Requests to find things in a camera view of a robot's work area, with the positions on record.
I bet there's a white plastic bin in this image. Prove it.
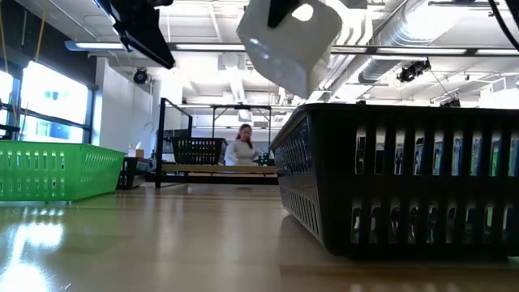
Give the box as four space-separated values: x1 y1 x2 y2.
236 0 344 100

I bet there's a green slotted plastic basket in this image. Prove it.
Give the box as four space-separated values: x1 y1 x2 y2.
0 140 126 203

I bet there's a large glass window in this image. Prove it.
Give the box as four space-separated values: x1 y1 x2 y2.
0 60 97 144

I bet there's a long ceiling light strip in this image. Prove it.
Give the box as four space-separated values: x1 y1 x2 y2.
63 39 519 58

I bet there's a person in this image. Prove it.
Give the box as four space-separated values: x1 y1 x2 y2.
224 123 260 166

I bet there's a yellow hanging cable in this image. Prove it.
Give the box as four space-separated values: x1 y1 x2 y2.
34 10 46 62

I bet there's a black metal rack frame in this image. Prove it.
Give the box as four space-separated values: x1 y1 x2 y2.
210 104 273 152

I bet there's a silver ventilation duct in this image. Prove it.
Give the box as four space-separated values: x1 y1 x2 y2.
356 0 471 84

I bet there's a wooden shelf black frame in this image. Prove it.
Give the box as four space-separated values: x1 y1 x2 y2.
155 97 279 190

